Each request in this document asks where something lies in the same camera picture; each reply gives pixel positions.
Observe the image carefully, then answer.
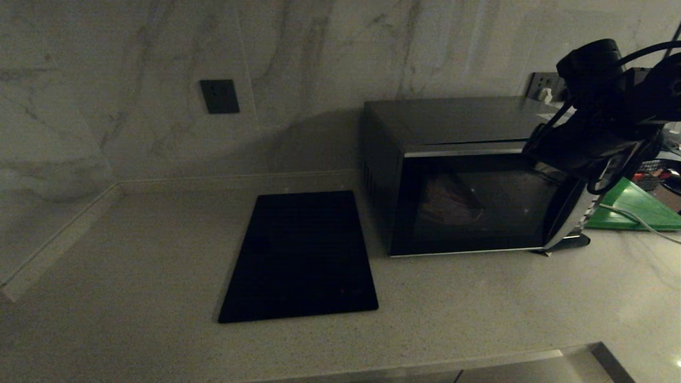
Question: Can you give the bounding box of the purple plate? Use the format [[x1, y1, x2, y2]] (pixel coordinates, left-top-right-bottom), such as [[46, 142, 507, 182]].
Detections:
[[423, 173, 486, 227]]

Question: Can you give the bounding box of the silver black microwave oven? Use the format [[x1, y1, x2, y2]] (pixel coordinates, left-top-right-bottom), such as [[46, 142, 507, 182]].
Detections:
[[362, 97, 602, 258]]

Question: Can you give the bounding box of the green cutting board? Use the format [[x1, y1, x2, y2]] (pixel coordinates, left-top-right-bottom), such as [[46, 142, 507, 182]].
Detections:
[[585, 177, 681, 232]]

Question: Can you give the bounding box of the metal shopping cart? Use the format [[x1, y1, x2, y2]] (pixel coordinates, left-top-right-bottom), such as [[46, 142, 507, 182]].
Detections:
[[636, 159, 681, 193]]

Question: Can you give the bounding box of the black induction cooktop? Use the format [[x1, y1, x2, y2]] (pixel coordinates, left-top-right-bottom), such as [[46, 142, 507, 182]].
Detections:
[[218, 190, 379, 324]]

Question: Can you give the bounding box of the grey double wall socket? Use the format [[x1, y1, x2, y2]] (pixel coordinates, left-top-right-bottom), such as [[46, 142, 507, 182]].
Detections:
[[526, 71, 568, 103]]

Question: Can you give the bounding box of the white power cable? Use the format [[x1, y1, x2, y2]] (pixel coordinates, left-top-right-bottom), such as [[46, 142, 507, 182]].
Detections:
[[607, 204, 681, 246]]

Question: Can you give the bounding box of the dark single wall socket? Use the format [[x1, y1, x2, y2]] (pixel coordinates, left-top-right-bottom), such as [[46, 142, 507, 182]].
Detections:
[[200, 79, 241, 115]]

